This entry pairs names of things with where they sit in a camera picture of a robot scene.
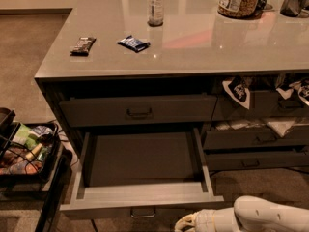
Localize white snack bags in drawer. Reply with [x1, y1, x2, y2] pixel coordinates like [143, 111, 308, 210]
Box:
[214, 117, 297, 137]

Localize blue snack packet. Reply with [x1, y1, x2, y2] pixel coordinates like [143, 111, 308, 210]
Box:
[118, 35, 151, 53]

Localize clear plastic bottle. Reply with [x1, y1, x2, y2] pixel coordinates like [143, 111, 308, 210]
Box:
[148, 0, 164, 27]

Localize brown candy bar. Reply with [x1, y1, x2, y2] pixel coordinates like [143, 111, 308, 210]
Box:
[70, 37, 96, 56]

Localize grey drawer cabinet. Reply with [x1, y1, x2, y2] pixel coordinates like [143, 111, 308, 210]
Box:
[34, 0, 309, 179]

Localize black white chip bag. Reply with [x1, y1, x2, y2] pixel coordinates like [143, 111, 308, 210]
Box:
[276, 78, 309, 106]
[222, 76, 250, 109]

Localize green snack bag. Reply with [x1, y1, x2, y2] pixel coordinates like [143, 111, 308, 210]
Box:
[13, 124, 53, 160]

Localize large nut jar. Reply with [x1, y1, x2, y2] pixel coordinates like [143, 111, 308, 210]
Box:
[218, 0, 258, 18]

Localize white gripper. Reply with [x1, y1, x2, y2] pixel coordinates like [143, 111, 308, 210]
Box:
[175, 210, 215, 232]

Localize grey drawer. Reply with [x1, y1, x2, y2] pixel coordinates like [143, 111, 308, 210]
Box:
[212, 90, 309, 121]
[205, 150, 309, 171]
[203, 126, 309, 150]
[61, 129, 224, 219]
[60, 94, 216, 127]

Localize dark glass container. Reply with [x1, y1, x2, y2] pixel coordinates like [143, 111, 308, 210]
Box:
[280, 0, 309, 17]

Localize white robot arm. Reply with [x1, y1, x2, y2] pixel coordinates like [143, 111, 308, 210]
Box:
[174, 195, 309, 232]

